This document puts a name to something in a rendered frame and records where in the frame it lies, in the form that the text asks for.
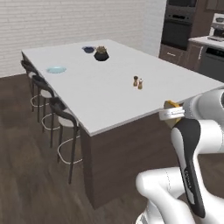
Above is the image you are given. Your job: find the silver coffee machine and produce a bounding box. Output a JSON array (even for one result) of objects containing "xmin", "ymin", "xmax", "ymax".
[{"xmin": 207, "ymin": 12, "xmax": 224, "ymax": 42}]

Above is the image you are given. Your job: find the dark grey dishwasher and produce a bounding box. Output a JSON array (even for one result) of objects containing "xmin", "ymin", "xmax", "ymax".
[{"xmin": 199, "ymin": 45, "xmax": 224, "ymax": 83}]

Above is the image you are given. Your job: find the yellow-brown bread slice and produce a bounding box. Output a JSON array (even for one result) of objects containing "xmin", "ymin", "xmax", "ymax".
[{"xmin": 163, "ymin": 99, "xmax": 184, "ymax": 129}]

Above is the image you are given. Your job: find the light blue plate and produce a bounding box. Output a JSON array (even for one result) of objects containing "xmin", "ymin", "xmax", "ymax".
[{"xmin": 46, "ymin": 66, "xmax": 67, "ymax": 74}]

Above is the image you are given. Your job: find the black pot with plant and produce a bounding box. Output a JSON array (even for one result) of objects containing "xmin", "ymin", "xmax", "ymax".
[{"xmin": 93, "ymin": 45, "xmax": 110, "ymax": 62}]

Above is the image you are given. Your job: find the black wall oven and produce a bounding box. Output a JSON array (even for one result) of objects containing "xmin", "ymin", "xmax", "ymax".
[{"xmin": 160, "ymin": 0, "xmax": 199, "ymax": 52}]

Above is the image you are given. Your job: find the white-topped brown island counter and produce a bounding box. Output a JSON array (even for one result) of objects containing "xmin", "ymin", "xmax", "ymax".
[{"xmin": 20, "ymin": 38, "xmax": 224, "ymax": 210}]

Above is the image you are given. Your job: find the black stool with white seat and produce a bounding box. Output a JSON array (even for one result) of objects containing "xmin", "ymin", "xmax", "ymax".
[
  {"xmin": 19, "ymin": 59, "xmax": 42, "ymax": 114},
  {"xmin": 31, "ymin": 74, "xmax": 61, "ymax": 149},
  {"xmin": 48, "ymin": 96, "xmax": 84, "ymax": 186}
]

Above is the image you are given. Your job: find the brown wall cabinet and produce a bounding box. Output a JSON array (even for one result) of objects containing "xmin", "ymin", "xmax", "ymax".
[{"xmin": 205, "ymin": 0, "xmax": 224, "ymax": 13}]

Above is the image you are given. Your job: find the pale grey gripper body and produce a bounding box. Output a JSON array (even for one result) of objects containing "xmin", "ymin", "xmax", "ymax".
[{"xmin": 158, "ymin": 106, "xmax": 186, "ymax": 122}]

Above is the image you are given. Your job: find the dark blue bowl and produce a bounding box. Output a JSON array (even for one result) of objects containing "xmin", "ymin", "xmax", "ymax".
[{"xmin": 81, "ymin": 45, "xmax": 97, "ymax": 54}]

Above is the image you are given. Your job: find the brown base cabinet run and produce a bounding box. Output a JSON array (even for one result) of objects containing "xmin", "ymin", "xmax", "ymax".
[{"xmin": 158, "ymin": 40, "xmax": 206, "ymax": 73}]

